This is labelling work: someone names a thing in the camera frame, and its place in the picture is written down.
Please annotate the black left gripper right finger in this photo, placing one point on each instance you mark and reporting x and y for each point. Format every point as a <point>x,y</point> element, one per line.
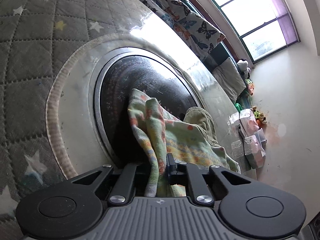
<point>189,176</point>

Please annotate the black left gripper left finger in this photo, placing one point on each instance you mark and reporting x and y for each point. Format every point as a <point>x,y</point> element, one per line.
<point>122,191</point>

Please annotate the floral patterned baby shirt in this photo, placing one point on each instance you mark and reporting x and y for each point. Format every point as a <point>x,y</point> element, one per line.
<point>192,140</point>

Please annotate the tissue pack on table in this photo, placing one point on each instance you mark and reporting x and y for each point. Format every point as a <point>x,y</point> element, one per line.
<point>249,153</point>

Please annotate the clear plastic storage box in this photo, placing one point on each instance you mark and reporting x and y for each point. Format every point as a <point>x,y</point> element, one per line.
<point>260,135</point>

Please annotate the small plush toys pile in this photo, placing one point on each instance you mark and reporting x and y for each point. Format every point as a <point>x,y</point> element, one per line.
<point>259,117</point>

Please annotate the grey plain cushion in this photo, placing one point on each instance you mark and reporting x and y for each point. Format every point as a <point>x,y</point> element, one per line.
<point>229,79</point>

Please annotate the white plush toy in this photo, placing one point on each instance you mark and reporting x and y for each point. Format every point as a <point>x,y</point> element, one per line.
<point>244,68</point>

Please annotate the butterfly print cushion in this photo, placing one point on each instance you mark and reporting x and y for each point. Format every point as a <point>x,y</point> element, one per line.
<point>197,33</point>

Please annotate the quilted star table cover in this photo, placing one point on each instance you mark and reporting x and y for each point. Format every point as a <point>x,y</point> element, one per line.
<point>37,38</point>

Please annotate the window with green frame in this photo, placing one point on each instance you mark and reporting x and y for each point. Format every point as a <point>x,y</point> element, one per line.
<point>263,27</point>

